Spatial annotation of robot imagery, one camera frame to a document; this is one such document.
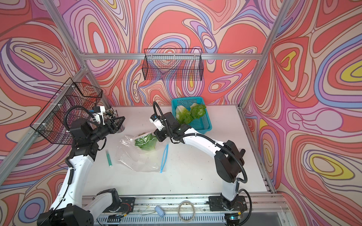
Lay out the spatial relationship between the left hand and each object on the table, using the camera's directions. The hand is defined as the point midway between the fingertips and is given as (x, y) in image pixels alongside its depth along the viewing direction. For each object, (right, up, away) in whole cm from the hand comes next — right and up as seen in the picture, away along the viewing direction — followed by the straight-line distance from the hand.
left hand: (124, 119), depth 71 cm
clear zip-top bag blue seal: (+12, -27, +15) cm, 33 cm away
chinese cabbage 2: (+30, +3, +30) cm, 43 cm away
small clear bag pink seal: (+9, -14, +8) cm, 18 cm away
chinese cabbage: (+41, +6, +30) cm, 52 cm away
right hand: (+15, -10, +11) cm, 21 cm away
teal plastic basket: (+46, -5, +35) cm, 58 cm away
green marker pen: (-18, -26, +19) cm, 36 cm away
